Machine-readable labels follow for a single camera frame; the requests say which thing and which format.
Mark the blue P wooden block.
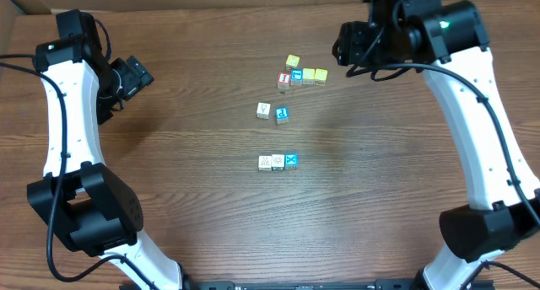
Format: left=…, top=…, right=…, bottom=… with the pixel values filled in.
left=275, top=107, right=289, bottom=124

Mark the M letter wooden block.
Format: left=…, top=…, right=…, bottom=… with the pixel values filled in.
left=256, top=103, right=271, bottom=120

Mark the yellow mushroom wooden block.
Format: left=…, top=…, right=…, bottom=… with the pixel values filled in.
left=284, top=153, right=300, bottom=169

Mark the green Z wooden block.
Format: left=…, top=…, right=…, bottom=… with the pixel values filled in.
left=271, top=154, right=285, bottom=170

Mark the green letter wooden block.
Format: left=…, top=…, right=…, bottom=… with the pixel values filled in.
left=258, top=155, right=272, bottom=171

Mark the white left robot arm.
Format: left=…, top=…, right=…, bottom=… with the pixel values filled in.
left=27, top=9, right=189, bottom=289

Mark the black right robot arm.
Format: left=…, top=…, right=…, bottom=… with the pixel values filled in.
left=332, top=0, right=539, bottom=289

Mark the yellow pineapple wooden block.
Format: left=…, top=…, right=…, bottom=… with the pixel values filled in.
left=314, top=68, right=328, bottom=86

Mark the yellow top middle block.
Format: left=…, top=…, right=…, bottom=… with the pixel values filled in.
left=302, top=67, right=316, bottom=85

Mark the yellow back wooden block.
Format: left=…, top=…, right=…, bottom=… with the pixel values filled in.
left=285, top=54, right=300, bottom=71

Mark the blue letter wooden block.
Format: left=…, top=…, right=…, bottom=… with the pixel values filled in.
left=290, top=69, right=303, bottom=86

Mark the red I wooden block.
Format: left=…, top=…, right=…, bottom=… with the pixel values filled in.
left=277, top=72, right=290, bottom=89

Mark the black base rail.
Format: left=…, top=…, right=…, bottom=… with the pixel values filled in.
left=197, top=279, right=413, bottom=290

